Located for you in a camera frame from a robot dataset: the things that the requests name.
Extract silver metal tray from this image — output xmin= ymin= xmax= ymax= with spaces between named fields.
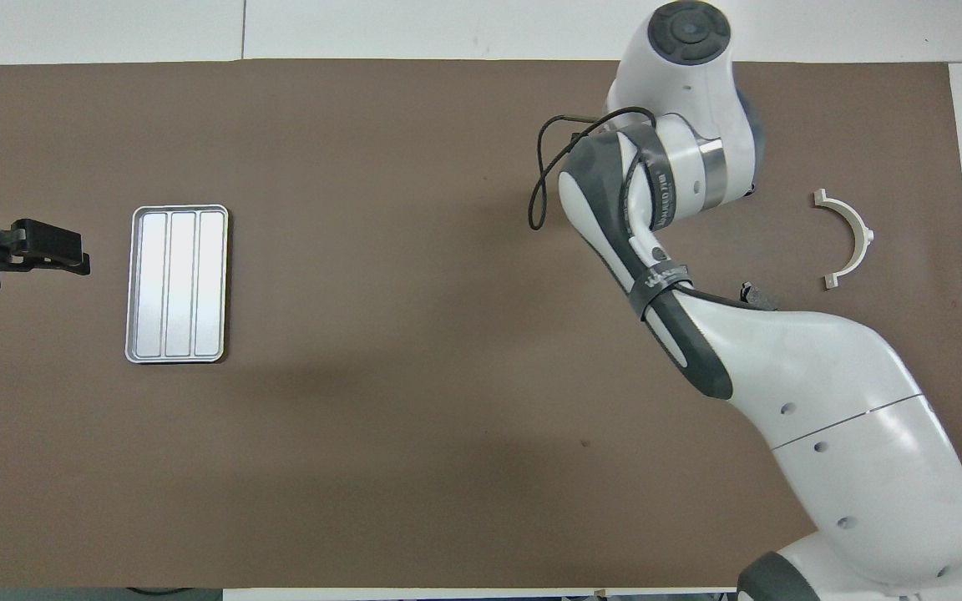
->
xmin=124 ymin=204 xmax=230 ymax=365

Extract brown table mat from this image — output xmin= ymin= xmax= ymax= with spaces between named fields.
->
xmin=0 ymin=58 xmax=962 ymax=590

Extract white curved plastic bracket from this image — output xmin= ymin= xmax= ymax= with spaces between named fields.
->
xmin=813 ymin=189 xmax=876 ymax=290

